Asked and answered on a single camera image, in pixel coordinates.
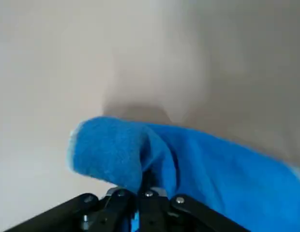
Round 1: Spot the blue square rag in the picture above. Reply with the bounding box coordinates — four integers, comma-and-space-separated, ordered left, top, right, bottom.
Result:
67, 116, 300, 232

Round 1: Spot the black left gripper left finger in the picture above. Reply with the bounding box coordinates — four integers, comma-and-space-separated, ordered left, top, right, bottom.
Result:
4, 187, 141, 232

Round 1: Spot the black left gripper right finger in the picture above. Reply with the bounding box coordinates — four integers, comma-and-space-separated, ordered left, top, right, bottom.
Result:
139, 188, 250, 232

